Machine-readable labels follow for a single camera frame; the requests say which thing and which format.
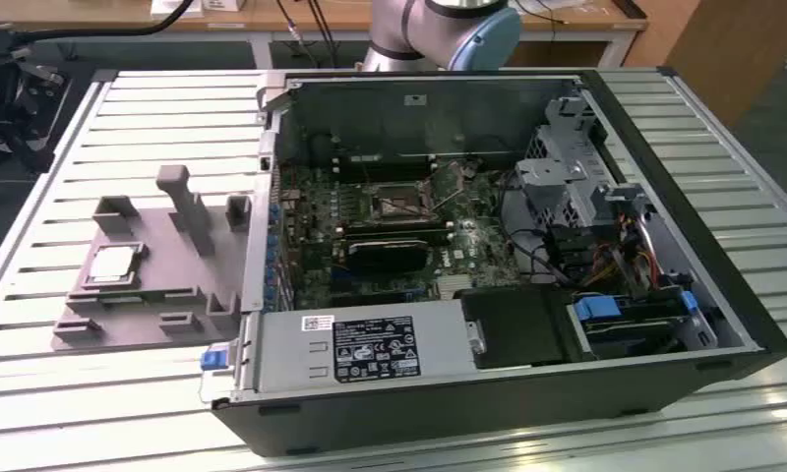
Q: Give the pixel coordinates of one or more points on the silver CPU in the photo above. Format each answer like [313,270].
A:
[112,265]

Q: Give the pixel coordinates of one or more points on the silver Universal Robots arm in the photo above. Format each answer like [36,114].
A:
[426,29]

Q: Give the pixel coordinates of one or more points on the black RAM slot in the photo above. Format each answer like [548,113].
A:
[383,162]
[397,226]
[383,175]
[401,236]

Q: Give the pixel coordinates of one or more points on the CPU socket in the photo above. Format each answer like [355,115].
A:
[401,202]

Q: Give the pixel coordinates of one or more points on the wooden desk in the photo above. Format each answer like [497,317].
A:
[104,25]

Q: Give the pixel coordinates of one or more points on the small white box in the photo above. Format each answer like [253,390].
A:
[226,5]

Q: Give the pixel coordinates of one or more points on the grey parts rack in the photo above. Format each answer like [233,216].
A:
[165,275]

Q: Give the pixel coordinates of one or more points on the thin locking lever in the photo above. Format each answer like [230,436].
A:
[366,177]

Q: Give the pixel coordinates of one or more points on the blue case latch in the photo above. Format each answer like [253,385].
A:
[214,359]

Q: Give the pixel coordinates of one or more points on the black graphics card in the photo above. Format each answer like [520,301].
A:
[389,255]

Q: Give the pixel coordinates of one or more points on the grey power supply with label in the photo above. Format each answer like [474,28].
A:
[289,344]

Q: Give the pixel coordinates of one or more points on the green motherboard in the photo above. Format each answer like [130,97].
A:
[480,246]

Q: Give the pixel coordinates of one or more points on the grey metal drive cage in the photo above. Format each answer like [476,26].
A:
[565,177]

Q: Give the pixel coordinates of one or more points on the black drive cover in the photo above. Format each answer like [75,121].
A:
[518,324]

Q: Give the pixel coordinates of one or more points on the hard disk in blue carrier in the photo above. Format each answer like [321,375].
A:
[604,307]

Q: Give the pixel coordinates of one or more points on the black open PC case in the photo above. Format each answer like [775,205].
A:
[696,236]

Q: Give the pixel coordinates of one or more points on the brown wooden cabinet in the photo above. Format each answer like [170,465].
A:
[741,54]

